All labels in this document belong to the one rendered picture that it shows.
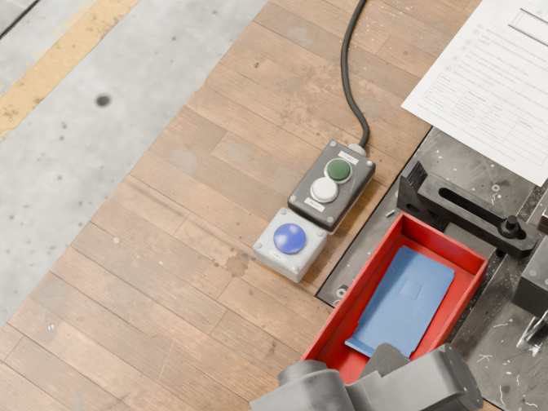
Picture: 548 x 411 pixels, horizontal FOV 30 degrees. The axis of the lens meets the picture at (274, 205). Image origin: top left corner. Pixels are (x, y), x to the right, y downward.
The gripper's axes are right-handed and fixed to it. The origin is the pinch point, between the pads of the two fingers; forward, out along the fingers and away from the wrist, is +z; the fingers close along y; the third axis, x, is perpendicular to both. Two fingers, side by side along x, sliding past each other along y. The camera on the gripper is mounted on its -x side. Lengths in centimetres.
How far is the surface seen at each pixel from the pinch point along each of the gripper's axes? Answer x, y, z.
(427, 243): 9.5, 10.0, 26.5
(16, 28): 140, -10, 121
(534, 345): -7.6, 7.6, 17.8
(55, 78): 122, -15, 118
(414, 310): 6.4, 2.7, 23.6
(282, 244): 23.6, 1.7, 19.7
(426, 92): 22, 26, 38
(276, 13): 46, 25, 38
